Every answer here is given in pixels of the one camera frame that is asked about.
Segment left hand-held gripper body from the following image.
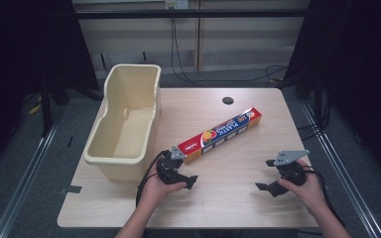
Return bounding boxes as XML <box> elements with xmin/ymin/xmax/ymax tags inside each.
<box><xmin>156</xmin><ymin>145</ymin><xmax>189</xmax><ymax>185</ymax></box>

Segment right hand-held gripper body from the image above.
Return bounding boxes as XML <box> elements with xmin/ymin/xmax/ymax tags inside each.
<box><xmin>273</xmin><ymin>150</ymin><xmax>312</xmax><ymax>187</ymax></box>

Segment cream plastic bin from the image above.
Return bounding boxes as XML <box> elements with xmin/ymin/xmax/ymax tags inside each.
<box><xmin>82</xmin><ymin>63</ymin><xmax>163</xmax><ymax>182</ymax></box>

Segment red and blue wrap box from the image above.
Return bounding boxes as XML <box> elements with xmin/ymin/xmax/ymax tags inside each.
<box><xmin>177</xmin><ymin>106</ymin><xmax>263</xmax><ymax>166</ymax></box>

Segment person's left hand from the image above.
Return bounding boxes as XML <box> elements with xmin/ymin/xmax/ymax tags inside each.
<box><xmin>138</xmin><ymin>170</ymin><xmax>189</xmax><ymax>212</ymax></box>

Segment person's right hand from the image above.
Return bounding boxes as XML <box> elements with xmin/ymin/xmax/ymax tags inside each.
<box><xmin>277</xmin><ymin>158</ymin><xmax>329</xmax><ymax>216</ymax></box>

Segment black metal stand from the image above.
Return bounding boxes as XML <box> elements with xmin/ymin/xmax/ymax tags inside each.
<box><xmin>39</xmin><ymin>73</ymin><xmax>104</xmax><ymax>139</ymax></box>
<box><xmin>289</xmin><ymin>70</ymin><xmax>332</xmax><ymax>133</ymax></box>

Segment black floor tape strip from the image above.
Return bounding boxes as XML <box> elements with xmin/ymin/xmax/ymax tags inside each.
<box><xmin>59</xmin><ymin>184</ymin><xmax>82</xmax><ymax>195</ymax></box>

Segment dark curtain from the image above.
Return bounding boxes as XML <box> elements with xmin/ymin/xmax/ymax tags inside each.
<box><xmin>0</xmin><ymin>0</ymin><xmax>101</xmax><ymax>179</ymax></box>
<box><xmin>283</xmin><ymin>0</ymin><xmax>381</xmax><ymax>186</ymax></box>

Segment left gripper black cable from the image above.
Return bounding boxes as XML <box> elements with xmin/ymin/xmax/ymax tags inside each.
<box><xmin>135</xmin><ymin>150</ymin><xmax>168</xmax><ymax>208</ymax></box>

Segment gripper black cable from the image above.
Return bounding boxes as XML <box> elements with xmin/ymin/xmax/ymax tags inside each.
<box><xmin>305</xmin><ymin>165</ymin><xmax>347</xmax><ymax>229</ymax></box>
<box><xmin>135</xmin><ymin>150</ymin><xmax>168</xmax><ymax>208</ymax></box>

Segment black floor cables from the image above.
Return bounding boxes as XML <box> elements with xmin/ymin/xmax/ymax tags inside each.
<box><xmin>297</xmin><ymin>121</ymin><xmax>326</xmax><ymax>141</ymax></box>

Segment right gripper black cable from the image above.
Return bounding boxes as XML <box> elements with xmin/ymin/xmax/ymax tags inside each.
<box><xmin>305</xmin><ymin>165</ymin><xmax>347</xmax><ymax>229</ymax></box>

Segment metal floor rail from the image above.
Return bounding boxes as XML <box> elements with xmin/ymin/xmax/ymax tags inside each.
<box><xmin>0</xmin><ymin>121</ymin><xmax>61</xmax><ymax>238</ymax></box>
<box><xmin>299</xmin><ymin>98</ymin><xmax>381</xmax><ymax>238</ymax></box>

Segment black hanging wall cables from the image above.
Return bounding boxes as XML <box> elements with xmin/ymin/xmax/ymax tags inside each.
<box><xmin>169</xmin><ymin>8</ymin><xmax>290</xmax><ymax>88</ymax></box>

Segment yellow floor cable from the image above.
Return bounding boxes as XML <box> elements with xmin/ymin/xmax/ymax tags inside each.
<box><xmin>28</xmin><ymin>94</ymin><xmax>44</xmax><ymax>116</ymax></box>

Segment white wall socket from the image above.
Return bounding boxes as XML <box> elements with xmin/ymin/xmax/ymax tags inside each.
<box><xmin>165</xmin><ymin>0</ymin><xmax>190</xmax><ymax>10</ymax></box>

